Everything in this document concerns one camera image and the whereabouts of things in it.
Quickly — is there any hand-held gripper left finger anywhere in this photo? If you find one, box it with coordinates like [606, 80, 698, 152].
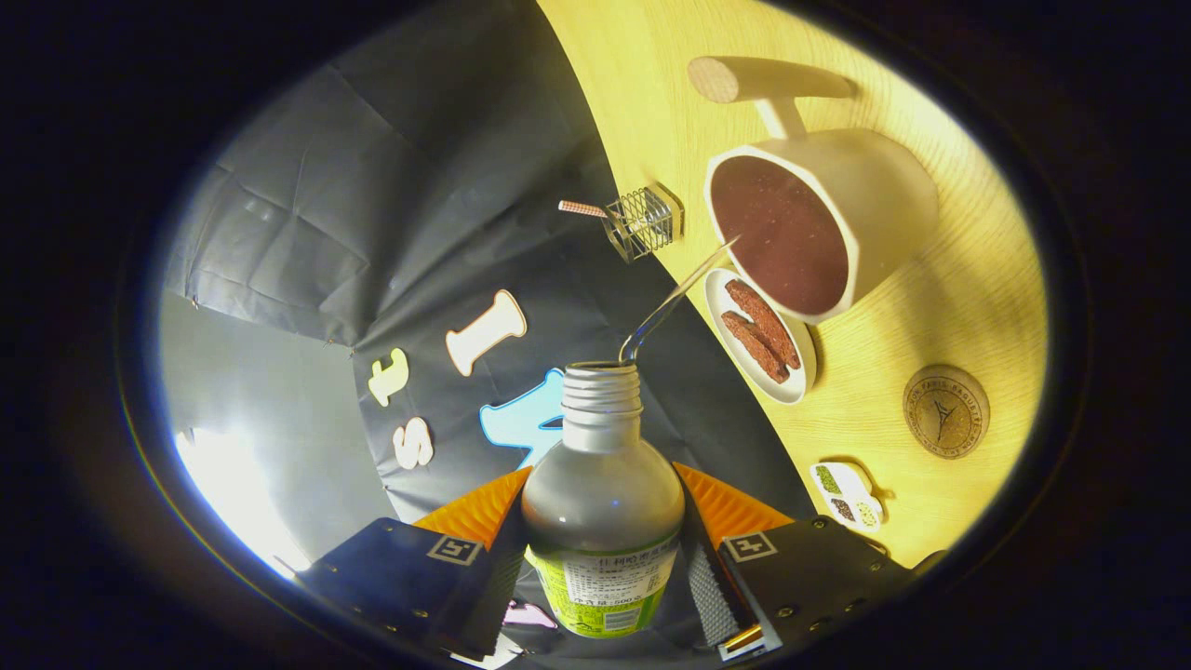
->
[293, 465, 533, 663]

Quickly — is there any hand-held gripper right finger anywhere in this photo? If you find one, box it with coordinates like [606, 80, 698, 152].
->
[672, 462, 948, 663]

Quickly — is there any round brown cork coaster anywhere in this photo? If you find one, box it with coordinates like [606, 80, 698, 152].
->
[903, 364, 991, 460]

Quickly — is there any silver juice bottle green label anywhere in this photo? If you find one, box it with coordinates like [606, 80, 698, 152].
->
[519, 361, 687, 639]

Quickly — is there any white cup with wooden handle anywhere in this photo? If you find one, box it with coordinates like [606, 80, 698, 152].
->
[687, 56, 941, 326]

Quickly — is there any white divided dish with beans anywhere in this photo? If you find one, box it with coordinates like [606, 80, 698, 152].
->
[810, 462, 885, 534]

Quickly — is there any white oval plate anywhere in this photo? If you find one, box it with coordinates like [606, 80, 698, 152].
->
[703, 268, 818, 406]

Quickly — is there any brown meat strip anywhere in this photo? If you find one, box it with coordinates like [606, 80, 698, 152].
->
[720, 310, 790, 384]
[725, 279, 802, 370]

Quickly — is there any black backdrop cloth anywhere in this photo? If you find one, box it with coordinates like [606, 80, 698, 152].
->
[163, 0, 820, 670]

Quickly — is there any wooden table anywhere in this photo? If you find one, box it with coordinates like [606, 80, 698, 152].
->
[538, 0, 1050, 569]

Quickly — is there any wire mesh holder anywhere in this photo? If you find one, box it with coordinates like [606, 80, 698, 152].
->
[602, 181, 685, 263]

